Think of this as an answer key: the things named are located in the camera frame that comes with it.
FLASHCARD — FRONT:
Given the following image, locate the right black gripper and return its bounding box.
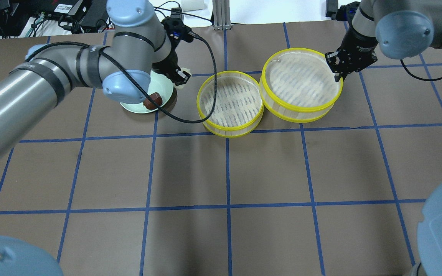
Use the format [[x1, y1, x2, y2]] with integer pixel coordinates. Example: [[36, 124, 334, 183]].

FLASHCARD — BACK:
[[325, 33, 378, 82]]

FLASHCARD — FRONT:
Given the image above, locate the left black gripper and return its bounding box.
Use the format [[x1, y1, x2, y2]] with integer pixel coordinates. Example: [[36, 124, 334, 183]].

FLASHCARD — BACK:
[[152, 50, 191, 85]]

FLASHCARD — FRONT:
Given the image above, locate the yellow top steamer layer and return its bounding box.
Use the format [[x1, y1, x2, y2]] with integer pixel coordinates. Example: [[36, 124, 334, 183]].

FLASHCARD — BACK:
[[259, 48, 343, 123]]

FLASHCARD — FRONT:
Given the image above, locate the yellow steamer layer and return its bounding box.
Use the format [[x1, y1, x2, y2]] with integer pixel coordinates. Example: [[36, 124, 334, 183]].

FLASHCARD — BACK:
[[259, 48, 343, 123], [196, 71, 264, 138]]

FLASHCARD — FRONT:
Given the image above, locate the white steamed bun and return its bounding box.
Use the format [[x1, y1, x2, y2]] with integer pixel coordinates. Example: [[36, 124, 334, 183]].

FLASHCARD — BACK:
[[174, 67, 191, 89]]

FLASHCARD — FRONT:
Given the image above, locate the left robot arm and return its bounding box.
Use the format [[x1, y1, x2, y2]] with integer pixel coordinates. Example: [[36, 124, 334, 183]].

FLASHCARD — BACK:
[[0, 0, 198, 158]]

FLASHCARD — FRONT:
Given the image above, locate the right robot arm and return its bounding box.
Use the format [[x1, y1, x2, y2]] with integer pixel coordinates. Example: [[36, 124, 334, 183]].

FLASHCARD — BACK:
[[325, 0, 442, 82]]

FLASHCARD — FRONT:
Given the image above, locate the yellow bottom steamer layer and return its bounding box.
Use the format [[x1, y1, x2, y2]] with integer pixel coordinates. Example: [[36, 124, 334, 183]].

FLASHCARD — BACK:
[[196, 71, 264, 138]]

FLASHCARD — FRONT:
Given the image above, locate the light green bowl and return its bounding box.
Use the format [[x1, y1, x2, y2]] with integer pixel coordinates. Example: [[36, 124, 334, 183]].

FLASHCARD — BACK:
[[120, 70, 174, 114]]

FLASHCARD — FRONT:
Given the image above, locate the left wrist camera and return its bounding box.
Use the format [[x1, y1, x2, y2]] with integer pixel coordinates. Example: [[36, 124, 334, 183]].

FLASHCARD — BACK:
[[161, 17, 195, 45]]

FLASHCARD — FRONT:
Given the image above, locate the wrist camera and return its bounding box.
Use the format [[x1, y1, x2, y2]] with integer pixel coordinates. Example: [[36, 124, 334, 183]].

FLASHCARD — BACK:
[[330, 1, 360, 22], [161, 17, 195, 45]]

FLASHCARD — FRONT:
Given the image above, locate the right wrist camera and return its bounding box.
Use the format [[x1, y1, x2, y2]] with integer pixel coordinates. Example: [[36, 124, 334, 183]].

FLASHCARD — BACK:
[[330, 1, 360, 22]]

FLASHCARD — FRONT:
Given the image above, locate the aluminium frame post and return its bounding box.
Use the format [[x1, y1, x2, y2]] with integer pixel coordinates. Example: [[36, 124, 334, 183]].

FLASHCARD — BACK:
[[212, 0, 232, 30]]

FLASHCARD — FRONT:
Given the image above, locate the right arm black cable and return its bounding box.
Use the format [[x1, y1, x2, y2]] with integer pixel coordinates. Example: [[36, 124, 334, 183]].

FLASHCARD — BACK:
[[399, 50, 442, 82]]

